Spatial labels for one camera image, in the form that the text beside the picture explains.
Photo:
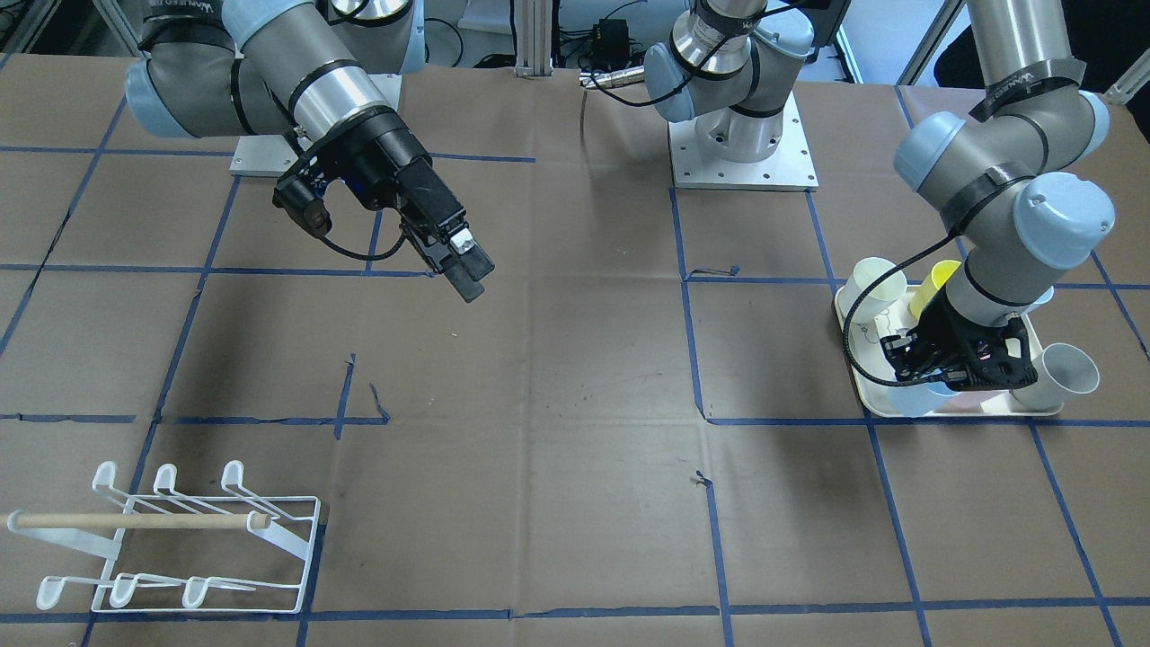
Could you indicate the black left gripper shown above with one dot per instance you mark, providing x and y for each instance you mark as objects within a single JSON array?
[{"x": 940, "y": 334}]

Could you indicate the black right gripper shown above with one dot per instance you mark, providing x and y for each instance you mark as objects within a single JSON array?
[{"x": 393, "y": 166}]

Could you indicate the light blue cup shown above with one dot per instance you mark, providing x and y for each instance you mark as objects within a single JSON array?
[{"x": 914, "y": 401}]

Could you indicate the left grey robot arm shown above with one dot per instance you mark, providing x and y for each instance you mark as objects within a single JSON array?
[{"x": 1000, "y": 179}]

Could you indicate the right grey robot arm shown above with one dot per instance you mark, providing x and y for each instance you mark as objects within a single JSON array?
[{"x": 304, "y": 70}]

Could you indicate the yellow cup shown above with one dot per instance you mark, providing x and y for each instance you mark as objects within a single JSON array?
[{"x": 932, "y": 284}]

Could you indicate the grey cup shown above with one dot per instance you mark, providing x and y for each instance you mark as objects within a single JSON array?
[{"x": 1065, "y": 373}]

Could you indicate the cream white cup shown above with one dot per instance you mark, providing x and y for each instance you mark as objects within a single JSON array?
[{"x": 880, "y": 299}]

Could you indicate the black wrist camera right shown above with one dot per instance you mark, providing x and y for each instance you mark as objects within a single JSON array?
[{"x": 300, "y": 195}]

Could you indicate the white wire cup rack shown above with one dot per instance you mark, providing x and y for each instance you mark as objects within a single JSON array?
[{"x": 164, "y": 552}]

